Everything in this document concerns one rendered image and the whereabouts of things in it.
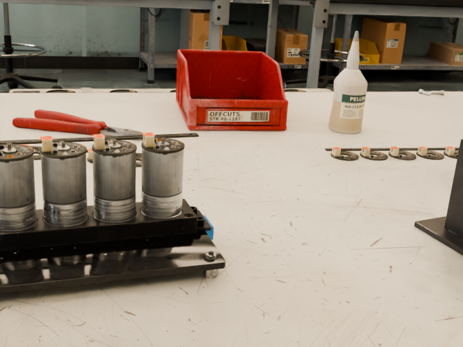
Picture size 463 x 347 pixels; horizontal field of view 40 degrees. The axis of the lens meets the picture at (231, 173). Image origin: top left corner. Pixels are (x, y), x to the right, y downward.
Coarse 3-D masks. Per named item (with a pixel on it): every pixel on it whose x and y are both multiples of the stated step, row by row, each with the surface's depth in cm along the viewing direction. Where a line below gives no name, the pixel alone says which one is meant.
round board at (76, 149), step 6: (54, 144) 35; (66, 144) 36; (72, 144) 36; (78, 144) 36; (42, 150) 35; (54, 150) 34; (72, 150) 35; (78, 150) 35; (84, 150) 35; (48, 156) 34; (54, 156) 34; (60, 156) 34; (66, 156) 34; (72, 156) 34
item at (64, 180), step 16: (48, 160) 34; (64, 160) 34; (80, 160) 35; (48, 176) 34; (64, 176) 34; (80, 176) 35; (48, 192) 35; (64, 192) 35; (80, 192) 35; (48, 208) 35; (64, 208) 35; (80, 208) 35; (48, 224) 35; (64, 224) 35
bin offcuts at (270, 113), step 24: (192, 72) 72; (216, 72) 72; (240, 72) 73; (264, 72) 71; (192, 96) 72; (216, 96) 73; (240, 96) 74; (264, 96) 71; (192, 120) 61; (216, 120) 62; (240, 120) 62; (264, 120) 63
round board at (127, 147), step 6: (108, 144) 36; (120, 144) 36; (126, 144) 36; (132, 144) 37; (96, 150) 35; (102, 150) 35; (108, 150) 35; (114, 150) 35; (120, 150) 35; (126, 150) 35; (132, 150) 35
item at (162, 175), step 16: (160, 144) 37; (144, 160) 36; (160, 160) 36; (176, 160) 36; (144, 176) 37; (160, 176) 36; (176, 176) 37; (144, 192) 37; (160, 192) 37; (176, 192) 37; (144, 208) 37; (160, 208) 37; (176, 208) 37
